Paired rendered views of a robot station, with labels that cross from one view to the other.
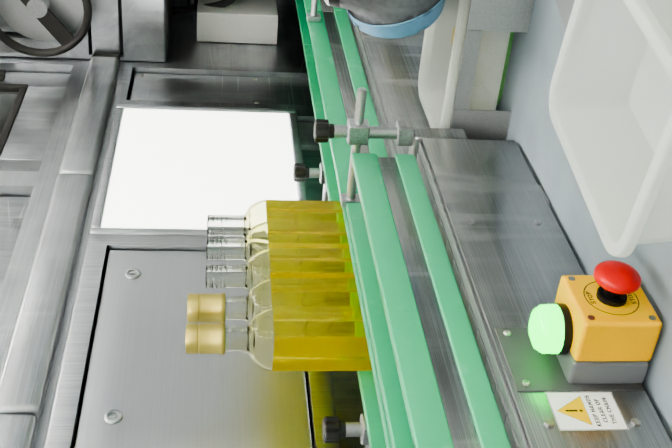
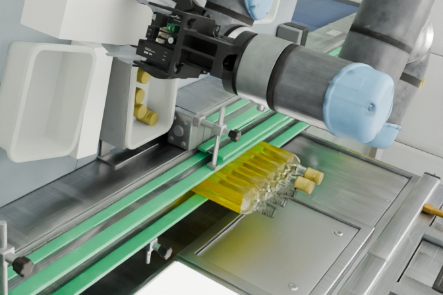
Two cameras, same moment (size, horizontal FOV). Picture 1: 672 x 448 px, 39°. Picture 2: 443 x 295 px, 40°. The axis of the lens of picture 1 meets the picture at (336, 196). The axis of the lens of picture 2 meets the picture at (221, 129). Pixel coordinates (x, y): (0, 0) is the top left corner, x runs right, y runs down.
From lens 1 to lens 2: 2.25 m
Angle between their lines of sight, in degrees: 113
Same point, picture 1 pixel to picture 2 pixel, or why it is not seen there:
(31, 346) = (362, 277)
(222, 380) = (285, 223)
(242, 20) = not seen: outside the picture
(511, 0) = not seen: hidden behind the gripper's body
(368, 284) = (254, 135)
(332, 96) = (128, 220)
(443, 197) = (226, 99)
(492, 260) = not seen: hidden behind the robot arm
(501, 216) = (215, 88)
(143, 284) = (291, 278)
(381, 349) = (273, 122)
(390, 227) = (252, 108)
